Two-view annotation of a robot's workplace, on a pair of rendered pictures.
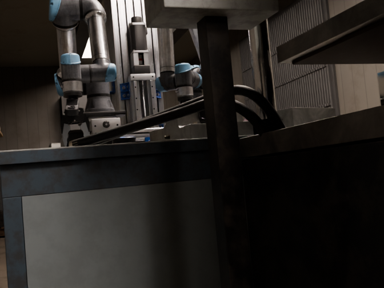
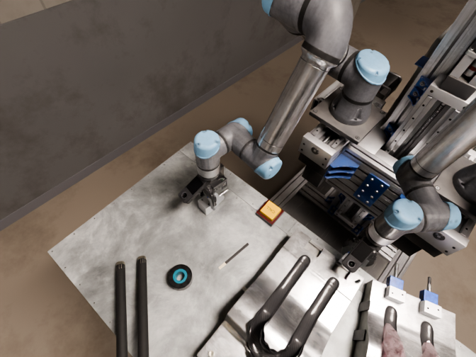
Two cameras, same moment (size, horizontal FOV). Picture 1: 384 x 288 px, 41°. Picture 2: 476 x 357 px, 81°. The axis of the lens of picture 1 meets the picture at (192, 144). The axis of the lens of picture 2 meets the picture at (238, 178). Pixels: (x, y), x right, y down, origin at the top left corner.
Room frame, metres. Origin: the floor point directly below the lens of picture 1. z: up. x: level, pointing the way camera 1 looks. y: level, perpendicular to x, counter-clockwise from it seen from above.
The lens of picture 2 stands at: (1.78, -0.05, 1.80)
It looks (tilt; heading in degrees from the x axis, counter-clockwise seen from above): 57 degrees down; 58
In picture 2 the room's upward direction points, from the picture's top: 4 degrees clockwise
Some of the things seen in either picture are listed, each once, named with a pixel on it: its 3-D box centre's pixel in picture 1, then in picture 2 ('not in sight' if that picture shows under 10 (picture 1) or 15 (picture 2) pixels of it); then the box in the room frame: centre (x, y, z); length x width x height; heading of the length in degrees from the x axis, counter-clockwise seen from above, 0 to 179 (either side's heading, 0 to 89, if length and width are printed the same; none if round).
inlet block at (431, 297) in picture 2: not in sight; (428, 295); (2.45, -0.21, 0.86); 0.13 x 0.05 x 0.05; 38
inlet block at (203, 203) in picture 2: not in sight; (215, 198); (2.00, 0.45, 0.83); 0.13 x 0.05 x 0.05; 12
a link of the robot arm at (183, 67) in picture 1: (183, 76); (398, 219); (2.33, 0.01, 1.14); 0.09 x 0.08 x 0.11; 157
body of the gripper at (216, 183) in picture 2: (74, 109); (211, 178); (1.98, 0.44, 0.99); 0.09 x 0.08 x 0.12; 12
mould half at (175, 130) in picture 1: (199, 128); (285, 314); (2.00, -0.03, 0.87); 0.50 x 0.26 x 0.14; 21
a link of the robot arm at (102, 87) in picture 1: (96, 82); (365, 74); (2.59, 0.46, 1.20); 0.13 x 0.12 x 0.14; 103
